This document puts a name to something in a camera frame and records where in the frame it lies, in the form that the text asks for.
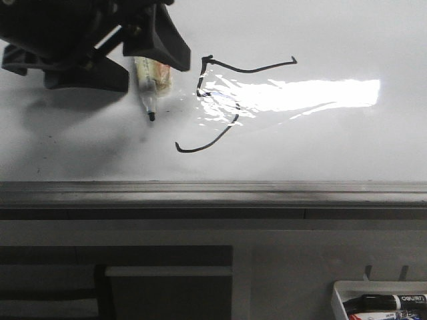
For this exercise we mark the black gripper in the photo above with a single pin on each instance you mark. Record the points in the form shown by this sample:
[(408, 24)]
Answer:
[(46, 35)]

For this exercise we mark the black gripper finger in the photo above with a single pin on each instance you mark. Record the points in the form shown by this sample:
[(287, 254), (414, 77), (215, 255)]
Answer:
[(152, 34)]

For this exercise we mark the white marker with black tip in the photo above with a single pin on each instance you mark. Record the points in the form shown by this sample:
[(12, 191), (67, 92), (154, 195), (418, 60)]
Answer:
[(154, 81)]

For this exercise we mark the whiteboard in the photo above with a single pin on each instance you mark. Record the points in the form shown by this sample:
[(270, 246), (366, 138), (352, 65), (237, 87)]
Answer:
[(278, 90)]

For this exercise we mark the dark cabinet panel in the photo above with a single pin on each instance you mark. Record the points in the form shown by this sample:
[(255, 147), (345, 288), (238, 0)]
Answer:
[(70, 283)]

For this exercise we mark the white marker tray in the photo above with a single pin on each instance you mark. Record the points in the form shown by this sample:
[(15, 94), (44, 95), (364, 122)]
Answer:
[(345, 290)]

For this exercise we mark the black Deli marker in tray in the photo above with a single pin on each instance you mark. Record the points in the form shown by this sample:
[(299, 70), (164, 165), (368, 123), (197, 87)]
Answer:
[(376, 302)]

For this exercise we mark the blue label marker in tray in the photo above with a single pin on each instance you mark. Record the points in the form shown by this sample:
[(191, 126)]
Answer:
[(395, 315)]

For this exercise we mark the aluminium whiteboard frame rail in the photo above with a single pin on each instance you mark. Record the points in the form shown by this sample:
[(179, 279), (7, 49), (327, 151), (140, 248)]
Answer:
[(84, 200)]

